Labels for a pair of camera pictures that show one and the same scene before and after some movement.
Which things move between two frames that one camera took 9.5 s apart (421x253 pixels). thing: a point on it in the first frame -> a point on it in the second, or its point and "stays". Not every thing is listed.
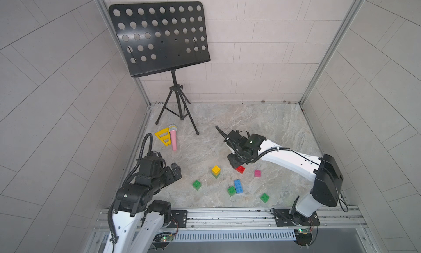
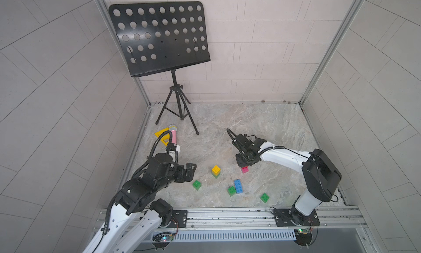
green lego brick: x=216 y=176 stays
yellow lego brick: x=216 y=170 stays
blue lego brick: x=238 y=186 stays
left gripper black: x=171 y=176 -> x=182 y=177
